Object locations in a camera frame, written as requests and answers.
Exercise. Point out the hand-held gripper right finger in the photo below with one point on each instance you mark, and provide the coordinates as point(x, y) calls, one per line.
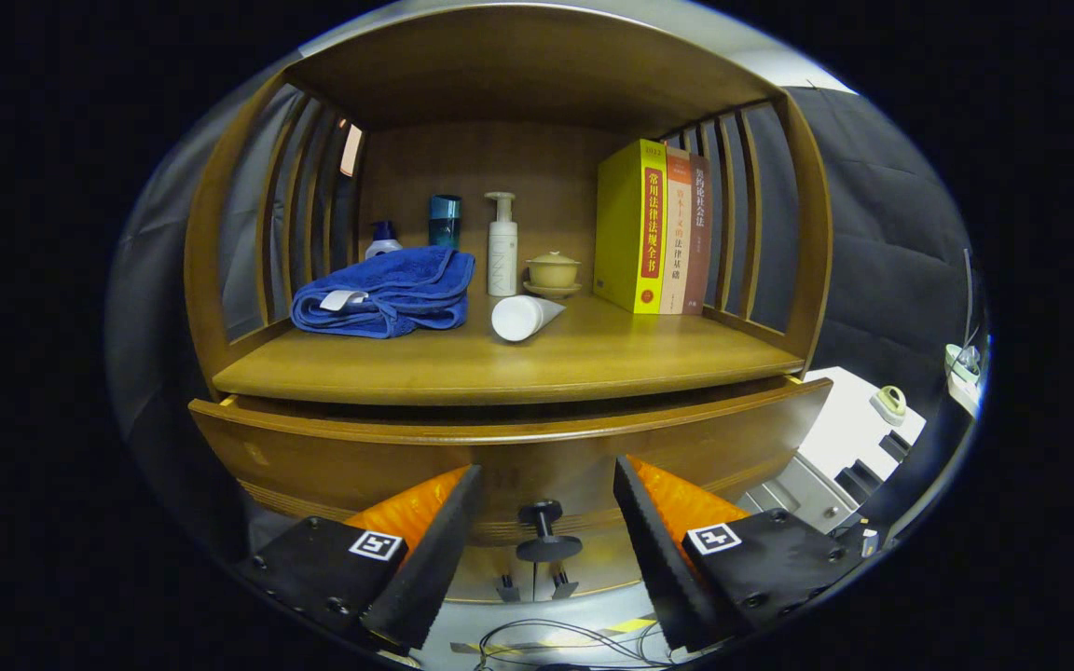
point(663, 559)

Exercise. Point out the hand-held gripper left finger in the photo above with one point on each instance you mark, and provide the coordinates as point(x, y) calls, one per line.
point(425, 559)

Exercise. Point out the black drawer knob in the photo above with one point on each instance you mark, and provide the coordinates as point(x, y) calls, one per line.
point(546, 546)

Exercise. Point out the wooden drawer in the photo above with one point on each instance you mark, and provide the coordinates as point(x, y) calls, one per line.
point(546, 457)

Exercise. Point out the white tube with green print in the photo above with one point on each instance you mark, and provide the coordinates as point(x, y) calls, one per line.
point(518, 318)

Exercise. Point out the wooden cabinet door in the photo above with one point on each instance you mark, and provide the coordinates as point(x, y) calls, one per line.
point(483, 583)
point(604, 573)

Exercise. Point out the wooden countertop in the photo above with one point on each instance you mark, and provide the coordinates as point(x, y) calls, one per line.
point(546, 359)

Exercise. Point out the wooden cabinet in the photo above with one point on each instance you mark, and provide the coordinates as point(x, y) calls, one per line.
point(518, 75)

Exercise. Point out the white table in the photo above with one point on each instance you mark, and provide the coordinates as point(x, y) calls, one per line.
point(835, 429)

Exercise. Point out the blue folded towel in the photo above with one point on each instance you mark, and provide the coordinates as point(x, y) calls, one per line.
point(397, 289)

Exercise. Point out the small green and white object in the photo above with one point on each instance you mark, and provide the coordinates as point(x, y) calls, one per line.
point(891, 403)

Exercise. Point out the yellow lidded teacup with saucer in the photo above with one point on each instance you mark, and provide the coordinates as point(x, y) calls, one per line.
point(553, 272)

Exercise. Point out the white pump bottle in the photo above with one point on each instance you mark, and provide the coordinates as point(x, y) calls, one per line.
point(502, 252)

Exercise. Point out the small white blue-capped bottle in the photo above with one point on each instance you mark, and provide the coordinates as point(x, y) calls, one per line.
point(383, 244)

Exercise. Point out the brown book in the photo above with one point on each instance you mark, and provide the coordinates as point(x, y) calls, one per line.
point(698, 242)

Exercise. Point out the orange and white book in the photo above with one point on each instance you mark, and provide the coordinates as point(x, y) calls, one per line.
point(677, 233)

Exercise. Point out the thick yellow book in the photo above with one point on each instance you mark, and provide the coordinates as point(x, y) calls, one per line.
point(621, 224)

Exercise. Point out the teal bottle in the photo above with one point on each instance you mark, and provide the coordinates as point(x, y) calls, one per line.
point(445, 219)

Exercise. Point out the white side shelf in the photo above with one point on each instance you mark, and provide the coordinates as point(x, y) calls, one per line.
point(970, 396)

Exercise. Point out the pale green bowl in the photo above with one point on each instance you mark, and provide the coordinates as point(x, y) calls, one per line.
point(961, 359)

